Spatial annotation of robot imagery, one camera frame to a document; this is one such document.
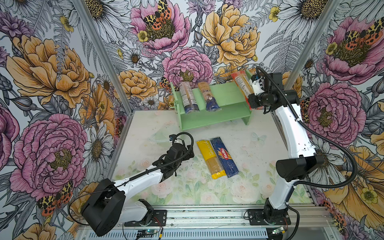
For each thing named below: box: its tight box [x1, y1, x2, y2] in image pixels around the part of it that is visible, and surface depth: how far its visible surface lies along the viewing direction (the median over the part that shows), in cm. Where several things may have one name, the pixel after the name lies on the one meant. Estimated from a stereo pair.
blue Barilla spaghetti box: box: [210, 137, 240, 178], surface depth 93 cm
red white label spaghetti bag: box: [231, 70, 254, 110], surface depth 84 cm
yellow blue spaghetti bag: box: [197, 79, 222, 112], surface depth 88 cm
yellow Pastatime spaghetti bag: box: [196, 139, 227, 180], surface depth 94 cm
